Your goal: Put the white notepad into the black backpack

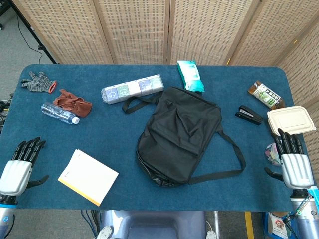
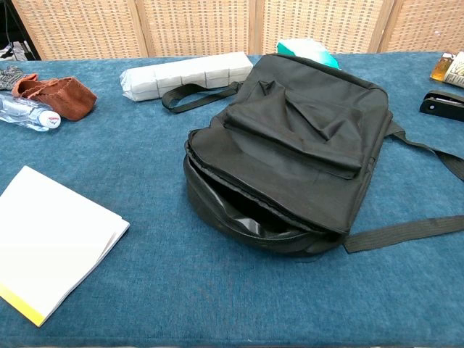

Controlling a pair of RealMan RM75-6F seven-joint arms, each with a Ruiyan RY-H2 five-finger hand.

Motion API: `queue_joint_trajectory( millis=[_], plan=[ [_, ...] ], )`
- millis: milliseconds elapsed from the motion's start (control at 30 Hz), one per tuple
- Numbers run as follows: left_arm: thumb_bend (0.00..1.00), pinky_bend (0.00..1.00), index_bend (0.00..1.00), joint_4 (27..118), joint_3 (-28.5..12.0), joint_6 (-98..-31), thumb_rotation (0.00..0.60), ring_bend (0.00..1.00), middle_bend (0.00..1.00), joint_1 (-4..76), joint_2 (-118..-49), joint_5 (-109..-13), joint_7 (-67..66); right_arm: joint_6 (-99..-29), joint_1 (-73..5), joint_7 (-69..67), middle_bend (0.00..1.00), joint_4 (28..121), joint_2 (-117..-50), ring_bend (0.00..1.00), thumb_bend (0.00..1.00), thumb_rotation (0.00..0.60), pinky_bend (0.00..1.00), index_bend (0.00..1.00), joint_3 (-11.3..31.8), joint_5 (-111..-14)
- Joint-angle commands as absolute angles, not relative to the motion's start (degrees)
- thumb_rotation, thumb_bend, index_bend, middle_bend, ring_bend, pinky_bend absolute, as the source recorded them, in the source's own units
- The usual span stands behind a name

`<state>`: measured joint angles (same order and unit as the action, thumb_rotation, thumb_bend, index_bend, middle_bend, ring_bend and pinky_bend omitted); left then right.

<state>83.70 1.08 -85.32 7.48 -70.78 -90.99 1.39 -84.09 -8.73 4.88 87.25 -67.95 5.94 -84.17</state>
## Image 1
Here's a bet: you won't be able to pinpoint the wrapped tissue pack row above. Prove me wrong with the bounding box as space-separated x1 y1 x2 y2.
100 74 164 105

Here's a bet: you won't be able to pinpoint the blue box with picture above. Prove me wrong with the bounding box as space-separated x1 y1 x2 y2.
264 211 292 239

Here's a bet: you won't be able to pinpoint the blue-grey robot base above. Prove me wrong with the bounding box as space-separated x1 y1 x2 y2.
96 210 207 239

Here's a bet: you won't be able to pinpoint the teal wet wipes pack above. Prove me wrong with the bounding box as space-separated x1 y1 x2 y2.
176 60 205 92

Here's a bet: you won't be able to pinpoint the clear plastic water bottle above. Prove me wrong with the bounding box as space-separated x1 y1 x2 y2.
40 102 81 125

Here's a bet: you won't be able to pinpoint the black stapler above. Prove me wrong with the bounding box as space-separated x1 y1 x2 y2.
234 105 264 126

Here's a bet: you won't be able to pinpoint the metal table leg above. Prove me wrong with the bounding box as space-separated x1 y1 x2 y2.
213 211 221 231

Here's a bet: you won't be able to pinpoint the brown cloth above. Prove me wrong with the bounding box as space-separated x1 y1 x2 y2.
53 89 93 118

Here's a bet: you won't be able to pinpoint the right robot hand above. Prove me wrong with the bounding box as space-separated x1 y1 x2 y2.
264 128 315 191

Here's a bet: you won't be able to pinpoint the blue felt table cover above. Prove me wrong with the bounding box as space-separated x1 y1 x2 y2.
0 64 310 212

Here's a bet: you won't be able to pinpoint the black backpack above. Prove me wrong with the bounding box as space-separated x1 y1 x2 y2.
122 86 247 187

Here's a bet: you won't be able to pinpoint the clear tub of binder clips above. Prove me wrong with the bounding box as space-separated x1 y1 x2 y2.
264 143 284 165

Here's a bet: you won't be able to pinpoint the beige takeaway box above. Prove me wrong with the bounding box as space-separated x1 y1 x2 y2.
267 105 317 136

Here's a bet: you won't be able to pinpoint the black cable bundle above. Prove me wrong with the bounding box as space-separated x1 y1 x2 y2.
0 93 13 125

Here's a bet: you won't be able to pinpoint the blue and black cables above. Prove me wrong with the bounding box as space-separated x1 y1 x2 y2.
81 210 100 239

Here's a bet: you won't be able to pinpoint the white yellow notebook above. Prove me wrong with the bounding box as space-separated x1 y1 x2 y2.
57 149 119 207

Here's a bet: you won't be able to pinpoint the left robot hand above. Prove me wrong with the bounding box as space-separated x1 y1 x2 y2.
0 136 50 197

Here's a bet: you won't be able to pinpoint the grey knitted work glove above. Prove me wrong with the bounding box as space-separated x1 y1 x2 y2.
20 71 57 94

